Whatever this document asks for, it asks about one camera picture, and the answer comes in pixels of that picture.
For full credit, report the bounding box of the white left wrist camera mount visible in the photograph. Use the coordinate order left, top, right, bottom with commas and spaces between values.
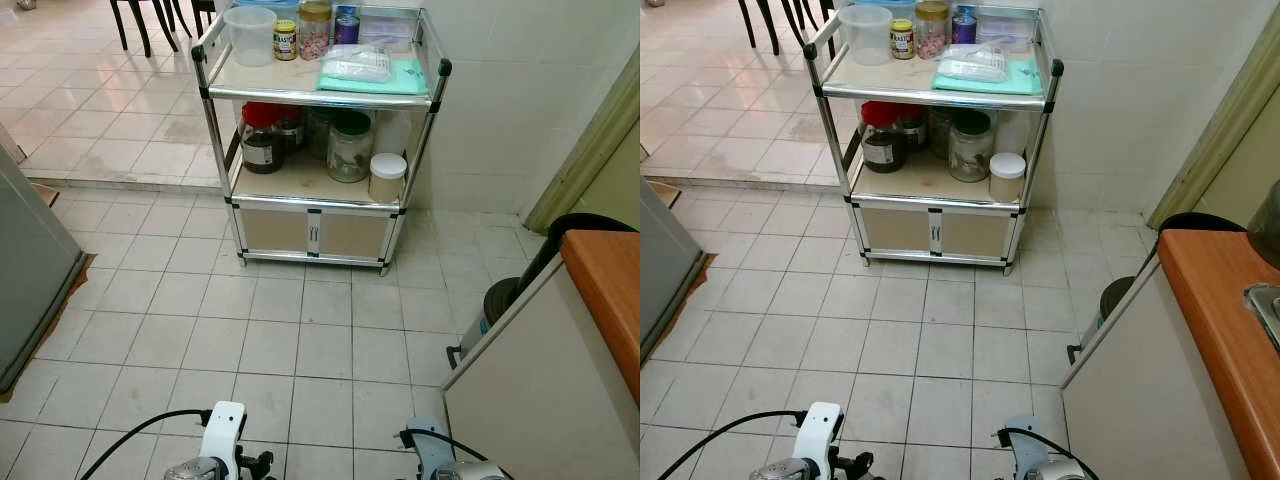
794, 401, 844, 480
199, 401, 248, 480

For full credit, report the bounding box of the grey refrigerator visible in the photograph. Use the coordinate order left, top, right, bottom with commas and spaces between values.
640, 179, 707, 362
0, 144, 87, 392

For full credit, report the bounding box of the green door frame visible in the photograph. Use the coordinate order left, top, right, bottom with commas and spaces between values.
1144, 28, 1280, 232
524, 48, 641, 237

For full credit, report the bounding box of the metal frame shelf cart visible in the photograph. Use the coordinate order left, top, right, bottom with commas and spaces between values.
802, 7, 1065, 277
191, 7, 454, 277

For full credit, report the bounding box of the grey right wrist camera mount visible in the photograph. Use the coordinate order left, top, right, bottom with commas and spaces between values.
404, 419, 458, 480
999, 415, 1052, 480

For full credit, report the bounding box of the clear plastic storage box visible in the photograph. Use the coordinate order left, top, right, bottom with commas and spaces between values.
977, 7, 1037, 54
359, 7, 418, 54

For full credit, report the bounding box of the dark glass pot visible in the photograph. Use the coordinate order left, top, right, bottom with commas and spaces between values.
1247, 194, 1280, 270

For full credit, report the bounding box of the clear glass jar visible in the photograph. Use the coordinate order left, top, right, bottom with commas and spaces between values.
926, 107, 957, 161
305, 107, 337, 162

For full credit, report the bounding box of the stainless steel double sink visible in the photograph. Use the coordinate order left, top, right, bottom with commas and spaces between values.
1242, 282, 1280, 353

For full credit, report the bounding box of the red-lid dark jar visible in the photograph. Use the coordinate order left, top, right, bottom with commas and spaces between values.
859, 101, 908, 174
240, 101, 289, 176

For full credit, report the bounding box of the green-lid glass jar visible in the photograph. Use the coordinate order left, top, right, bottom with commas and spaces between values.
947, 109, 996, 184
326, 109, 375, 184

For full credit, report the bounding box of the dark wooden chair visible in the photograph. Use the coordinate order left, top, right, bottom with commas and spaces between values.
109, 0, 217, 58
737, 0, 837, 58

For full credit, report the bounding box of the small dark glass jar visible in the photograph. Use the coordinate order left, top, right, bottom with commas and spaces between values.
896, 104, 927, 152
277, 104, 308, 154

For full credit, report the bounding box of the white-lid beige jar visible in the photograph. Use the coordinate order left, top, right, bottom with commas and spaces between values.
988, 152, 1028, 205
367, 152, 409, 205

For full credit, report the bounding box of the wood-top white kitchen counter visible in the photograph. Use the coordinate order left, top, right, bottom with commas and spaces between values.
442, 229, 641, 480
1059, 229, 1280, 480

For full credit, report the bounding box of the clear plastic lidded tub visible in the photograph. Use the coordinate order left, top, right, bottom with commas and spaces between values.
222, 4, 279, 68
837, 4, 894, 68

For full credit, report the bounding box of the tall yellow-lid jar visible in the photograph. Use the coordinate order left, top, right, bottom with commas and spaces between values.
297, 0, 335, 62
913, 0, 952, 60

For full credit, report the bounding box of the black rubbish bin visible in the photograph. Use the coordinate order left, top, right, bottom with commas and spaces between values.
446, 212, 639, 369
1066, 212, 1247, 365

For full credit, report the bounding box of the clear plastic bag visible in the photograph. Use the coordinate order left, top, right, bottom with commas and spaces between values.
936, 43, 1009, 84
319, 43, 394, 84

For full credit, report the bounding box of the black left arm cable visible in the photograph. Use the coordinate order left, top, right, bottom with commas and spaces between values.
79, 407, 214, 480
657, 409, 807, 480

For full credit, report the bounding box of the green flat folder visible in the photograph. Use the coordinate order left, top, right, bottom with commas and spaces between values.
316, 57, 430, 98
931, 57, 1044, 98

